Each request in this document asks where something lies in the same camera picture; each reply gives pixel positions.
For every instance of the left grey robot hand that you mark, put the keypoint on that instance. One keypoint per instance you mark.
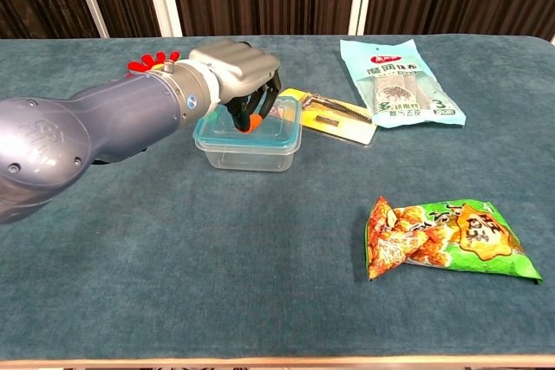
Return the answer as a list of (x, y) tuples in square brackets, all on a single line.
[(243, 66)]

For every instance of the blue translucent plastic lid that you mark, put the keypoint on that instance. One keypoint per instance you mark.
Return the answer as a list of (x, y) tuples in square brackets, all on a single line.
[(277, 131)]

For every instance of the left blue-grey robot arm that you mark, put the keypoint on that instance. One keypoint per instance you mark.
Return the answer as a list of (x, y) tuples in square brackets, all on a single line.
[(86, 127)]

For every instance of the clear plastic container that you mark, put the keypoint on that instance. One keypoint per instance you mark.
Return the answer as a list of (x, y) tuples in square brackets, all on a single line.
[(260, 162)]

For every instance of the razor in yellow blister pack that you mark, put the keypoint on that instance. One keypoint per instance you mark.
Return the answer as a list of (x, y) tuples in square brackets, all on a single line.
[(347, 127)]

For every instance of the light blue cleaning cloth package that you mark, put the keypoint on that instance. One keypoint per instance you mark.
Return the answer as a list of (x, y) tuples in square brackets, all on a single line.
[(390, 62)]

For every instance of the teal table cloth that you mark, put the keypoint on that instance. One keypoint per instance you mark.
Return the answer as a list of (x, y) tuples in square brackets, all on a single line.
[(217, 257)]

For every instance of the green orange snack bag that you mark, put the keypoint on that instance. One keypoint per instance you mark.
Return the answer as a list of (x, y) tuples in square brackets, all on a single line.
[(477, 235)]

